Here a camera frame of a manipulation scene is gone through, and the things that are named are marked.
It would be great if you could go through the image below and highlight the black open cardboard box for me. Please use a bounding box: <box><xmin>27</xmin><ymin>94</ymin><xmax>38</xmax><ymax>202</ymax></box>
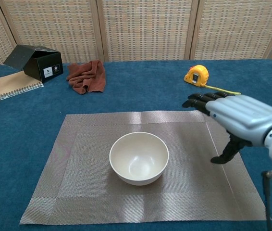
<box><xmin>3</xmin><ymin>44</ymin><xmax>64</xmax><ymax>82</ymax></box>

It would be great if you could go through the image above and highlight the brown crumpled cloth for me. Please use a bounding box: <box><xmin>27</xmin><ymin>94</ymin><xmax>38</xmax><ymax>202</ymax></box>
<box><xmin>66</xmin><ymin>60</ymin><xmax>107</xmax><ymax>96</ymax></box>

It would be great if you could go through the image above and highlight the woven bamboo folding screen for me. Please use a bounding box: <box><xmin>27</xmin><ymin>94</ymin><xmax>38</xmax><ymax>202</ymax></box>
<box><xmin>0</xmin><ymin>0</ymin><xmax>272</xmax><ymax>64</ymax></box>

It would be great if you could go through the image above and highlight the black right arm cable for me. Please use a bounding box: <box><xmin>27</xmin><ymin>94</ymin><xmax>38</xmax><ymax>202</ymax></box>
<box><xmin>260</xmin><ymin>169</ymin><xmax>272</xmax><ymax>231</ymax></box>

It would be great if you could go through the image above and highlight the yellow tape measure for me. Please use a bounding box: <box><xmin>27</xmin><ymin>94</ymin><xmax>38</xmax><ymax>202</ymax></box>
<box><xmin>183</xmin><ymin>64</ymin><xmax>242</xmax><ymax>97</ymax></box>

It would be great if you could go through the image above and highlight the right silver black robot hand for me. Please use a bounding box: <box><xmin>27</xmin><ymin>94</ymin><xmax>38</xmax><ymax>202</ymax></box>
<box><xmin>181</xmin><ymin>91</ymin><xmax>272</xmax><ymax>166</ymax></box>

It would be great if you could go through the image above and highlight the cream round bowl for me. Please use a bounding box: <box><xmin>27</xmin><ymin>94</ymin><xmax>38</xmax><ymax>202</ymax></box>
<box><xmin>109</xmin><ymin>131</ymin><xmax>170</xmax><ymax>186</ymax></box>

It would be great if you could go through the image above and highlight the tan spiral notebook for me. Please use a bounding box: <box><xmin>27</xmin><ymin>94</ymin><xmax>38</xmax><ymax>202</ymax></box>
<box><xmin>0</xmin><ymin>71</ymin><xmax>44</xmax><ymax>106</ymax></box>

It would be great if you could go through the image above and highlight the grey woven placemat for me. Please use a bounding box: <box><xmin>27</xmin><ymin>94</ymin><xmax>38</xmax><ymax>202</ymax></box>
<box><xmin>19</xmin><ymin>110</ymin><xmax>267</xmax><ymax>225</ymax></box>

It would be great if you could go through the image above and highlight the blue felt table cover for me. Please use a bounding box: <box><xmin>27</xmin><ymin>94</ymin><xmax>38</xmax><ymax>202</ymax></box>
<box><xmin>0</xmin><ymin>58</ymin><xmax>272</xmax><ymax>231</ymax></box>

